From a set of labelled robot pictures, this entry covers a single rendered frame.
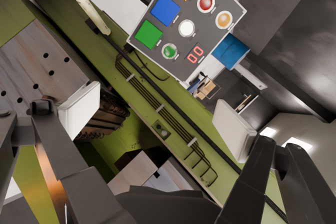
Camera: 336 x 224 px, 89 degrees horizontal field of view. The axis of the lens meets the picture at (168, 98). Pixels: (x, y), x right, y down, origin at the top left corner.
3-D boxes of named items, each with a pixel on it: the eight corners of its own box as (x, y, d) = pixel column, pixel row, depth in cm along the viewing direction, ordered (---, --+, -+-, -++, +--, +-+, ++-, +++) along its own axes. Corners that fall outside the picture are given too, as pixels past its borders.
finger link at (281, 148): (268, 154, 11) (307, 159, 12) (235, 119, 16) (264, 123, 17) (260, 172, 12) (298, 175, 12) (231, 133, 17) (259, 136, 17)
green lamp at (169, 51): (160, 49, 63) (168, 57, 62) (169, 41, 63) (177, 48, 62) (161, 53, 66) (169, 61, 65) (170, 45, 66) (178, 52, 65)
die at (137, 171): (104, 186, 66) (119, 207, 64) (142, 149, 68) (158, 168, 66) (135, 168, 107) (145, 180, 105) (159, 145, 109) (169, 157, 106)
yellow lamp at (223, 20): (215, 17, 58) (224, 25, 57) (224, 9, 59) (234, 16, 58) (213, 23, 61) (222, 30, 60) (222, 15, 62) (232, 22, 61)
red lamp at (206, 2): (196, 0, 56) (206, 7, 55) (206, -9, 57) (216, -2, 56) (196, 7, 59) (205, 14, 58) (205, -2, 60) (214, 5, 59)
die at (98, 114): (56, 120, 75) (66, 134, 73) (91, 89, 76) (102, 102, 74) (102, 126, 115) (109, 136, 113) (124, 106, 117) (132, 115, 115)
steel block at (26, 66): (-29, 71, 78) (16, 144, 68) (36, 17, 82) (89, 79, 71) (59, 98, 133) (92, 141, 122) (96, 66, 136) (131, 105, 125)
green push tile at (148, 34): (133, 37, 61) (150, 50, 63) (145, 19, 59) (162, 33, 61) (134, 36, 63) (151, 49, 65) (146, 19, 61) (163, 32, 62)
